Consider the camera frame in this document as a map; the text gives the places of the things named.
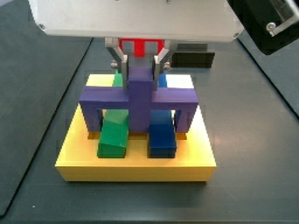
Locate purple three-pronged block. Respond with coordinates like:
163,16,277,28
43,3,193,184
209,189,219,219
79,66,199,133

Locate yellow slotted board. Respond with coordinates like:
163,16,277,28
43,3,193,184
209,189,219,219
54,73,219,183

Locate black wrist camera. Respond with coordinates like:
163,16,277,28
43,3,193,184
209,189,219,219
227,0,299,55

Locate blue bar block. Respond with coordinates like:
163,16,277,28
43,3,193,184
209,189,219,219
146,73,179,159

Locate green bar block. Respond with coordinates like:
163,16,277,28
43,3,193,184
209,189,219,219
97,73,131,159

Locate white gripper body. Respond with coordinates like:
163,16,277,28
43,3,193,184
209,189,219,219
29,0,243,42

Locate red three-pronged block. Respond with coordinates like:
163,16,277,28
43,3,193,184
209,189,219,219
119,38,165,57

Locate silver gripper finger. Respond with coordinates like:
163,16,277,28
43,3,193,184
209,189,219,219
106,37,129,89
153,39,178,90

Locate black angled fixture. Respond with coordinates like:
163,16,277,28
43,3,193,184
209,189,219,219
171,44,215,68

